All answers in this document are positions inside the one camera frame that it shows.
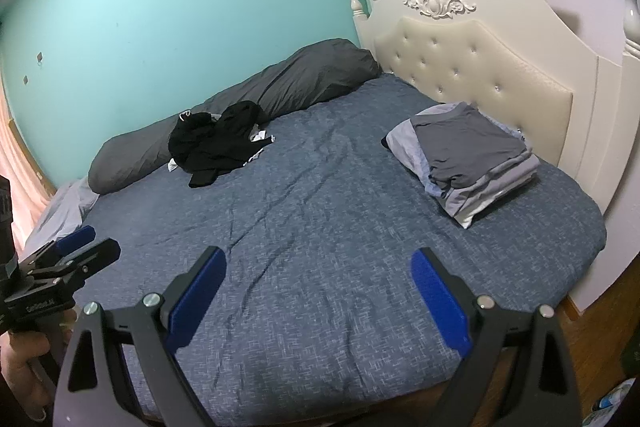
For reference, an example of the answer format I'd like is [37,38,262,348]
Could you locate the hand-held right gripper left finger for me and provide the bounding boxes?
[52,246,228,427]

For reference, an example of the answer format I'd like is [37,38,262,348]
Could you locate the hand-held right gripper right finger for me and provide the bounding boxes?
[410,248,583,427]

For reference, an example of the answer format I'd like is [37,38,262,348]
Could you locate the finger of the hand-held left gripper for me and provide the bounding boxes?
[27,238,122,284]
[22,226,97,264]

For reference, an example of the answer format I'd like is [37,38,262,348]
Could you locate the grey shorts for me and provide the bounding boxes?
[410,103,533,195]

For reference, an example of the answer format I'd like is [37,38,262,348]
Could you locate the person's left hand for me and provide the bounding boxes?
[0,309,78,418]

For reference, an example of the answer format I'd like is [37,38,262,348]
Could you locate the light grey blanket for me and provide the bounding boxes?
[22,179,101,248]

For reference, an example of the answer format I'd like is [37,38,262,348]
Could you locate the pink curtain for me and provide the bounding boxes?
[0,97,56,253]

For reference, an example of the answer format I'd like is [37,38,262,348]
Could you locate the wooden board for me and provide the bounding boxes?
[12,127,58,198]

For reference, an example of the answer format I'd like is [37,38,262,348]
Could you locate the white folded garment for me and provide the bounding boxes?
[452,187,538,230]

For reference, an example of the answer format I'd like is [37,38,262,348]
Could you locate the blue checked folded garment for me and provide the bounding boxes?
[425,179,453,204]

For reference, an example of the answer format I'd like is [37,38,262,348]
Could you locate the black track pants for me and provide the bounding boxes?
[188,132,276,188]

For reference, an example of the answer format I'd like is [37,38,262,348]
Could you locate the blue patterned bedspread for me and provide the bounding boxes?
[22,74,608,425]

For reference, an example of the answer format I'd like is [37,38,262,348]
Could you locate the black hoodie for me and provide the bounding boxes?
[168,111,221,172]

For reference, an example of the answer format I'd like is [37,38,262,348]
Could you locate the light grey folded garment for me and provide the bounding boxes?
[384,103,542,220]

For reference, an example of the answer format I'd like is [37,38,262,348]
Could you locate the black garment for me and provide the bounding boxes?
[220,102,261,142]

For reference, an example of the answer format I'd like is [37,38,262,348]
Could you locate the white blue plastic packet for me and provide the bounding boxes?
[582,377,640,427]

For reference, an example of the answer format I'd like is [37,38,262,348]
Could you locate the cream bed headboard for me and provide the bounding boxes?
[345,0,640,318]

